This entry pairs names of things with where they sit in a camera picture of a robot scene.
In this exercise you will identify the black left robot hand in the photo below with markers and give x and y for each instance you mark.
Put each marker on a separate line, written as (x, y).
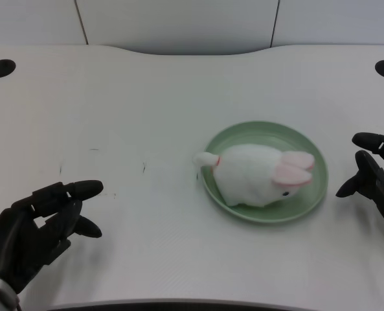
(26, 233)

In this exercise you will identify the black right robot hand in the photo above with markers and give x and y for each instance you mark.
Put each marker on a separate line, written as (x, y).
(377, 181)

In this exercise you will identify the white rabbit plush doll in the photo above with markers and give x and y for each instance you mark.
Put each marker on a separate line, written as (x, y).
(259, 178)

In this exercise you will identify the green round plate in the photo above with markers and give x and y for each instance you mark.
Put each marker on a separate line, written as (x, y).
(308, 201)

